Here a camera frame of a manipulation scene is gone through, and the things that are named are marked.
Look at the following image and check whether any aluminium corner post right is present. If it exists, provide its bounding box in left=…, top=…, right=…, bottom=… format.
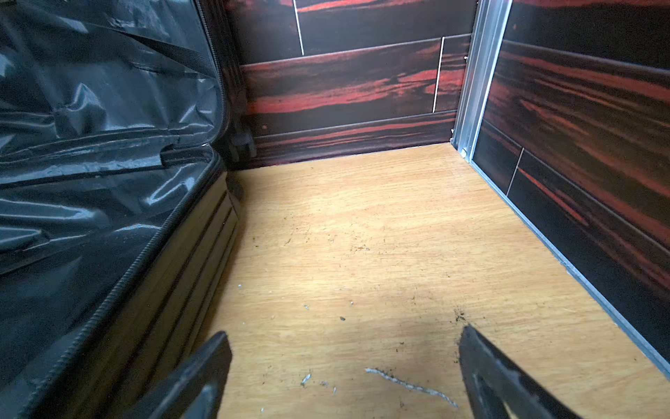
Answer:
left=451, top=0, right=513, bottom=162

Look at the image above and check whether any black hard-shell suitcase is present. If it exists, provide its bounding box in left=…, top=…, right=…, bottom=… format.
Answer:
left=1, top=1, right=254, bottom=418

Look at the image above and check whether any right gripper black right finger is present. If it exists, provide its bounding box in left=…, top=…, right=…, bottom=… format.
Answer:
left=459, top=326, right=579, bottom=418

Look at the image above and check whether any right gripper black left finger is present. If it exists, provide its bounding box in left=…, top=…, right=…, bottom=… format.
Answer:
left=124, top=331, right=233, bottom=419

